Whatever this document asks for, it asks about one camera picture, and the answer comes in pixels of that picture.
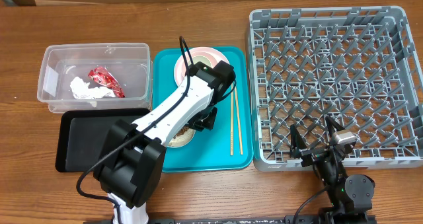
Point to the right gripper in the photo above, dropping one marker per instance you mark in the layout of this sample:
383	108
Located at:
317	151

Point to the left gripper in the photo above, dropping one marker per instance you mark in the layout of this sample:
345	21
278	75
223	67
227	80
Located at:
208	123

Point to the grey bowl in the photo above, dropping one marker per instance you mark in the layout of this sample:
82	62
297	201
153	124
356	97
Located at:
175	145

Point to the red snack wrapper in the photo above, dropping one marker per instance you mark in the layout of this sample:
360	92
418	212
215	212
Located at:
103	77

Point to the white napkin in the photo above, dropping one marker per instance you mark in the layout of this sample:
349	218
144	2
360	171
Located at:
81	90

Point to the white rice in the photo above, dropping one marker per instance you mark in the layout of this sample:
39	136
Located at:
183	141

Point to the pale green cup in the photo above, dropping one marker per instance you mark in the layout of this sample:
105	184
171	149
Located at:
203	59

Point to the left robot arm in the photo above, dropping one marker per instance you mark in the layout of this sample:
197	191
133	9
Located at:
130	164

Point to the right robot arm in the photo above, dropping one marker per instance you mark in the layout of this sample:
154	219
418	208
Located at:
350	196

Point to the teal serving tray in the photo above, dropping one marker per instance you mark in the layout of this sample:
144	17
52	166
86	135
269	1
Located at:
210	149

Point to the left wooden chopstick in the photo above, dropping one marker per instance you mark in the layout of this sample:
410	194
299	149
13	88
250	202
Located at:
231	125

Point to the wooden chopstick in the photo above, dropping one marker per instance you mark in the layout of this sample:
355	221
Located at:
238	121
231	125

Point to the right wooden chopstick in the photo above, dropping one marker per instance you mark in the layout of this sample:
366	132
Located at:
238	121

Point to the pink plate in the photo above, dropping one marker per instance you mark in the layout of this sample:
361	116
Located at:
180	70

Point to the grey dish rack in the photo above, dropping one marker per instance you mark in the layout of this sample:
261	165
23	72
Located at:
358	65

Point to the black plastic tray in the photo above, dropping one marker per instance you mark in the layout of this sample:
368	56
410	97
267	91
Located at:
83	132

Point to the clear plastic bin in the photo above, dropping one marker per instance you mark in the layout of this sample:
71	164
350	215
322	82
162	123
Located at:
129	63

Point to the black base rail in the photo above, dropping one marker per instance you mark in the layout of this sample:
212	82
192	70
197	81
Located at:
288	219

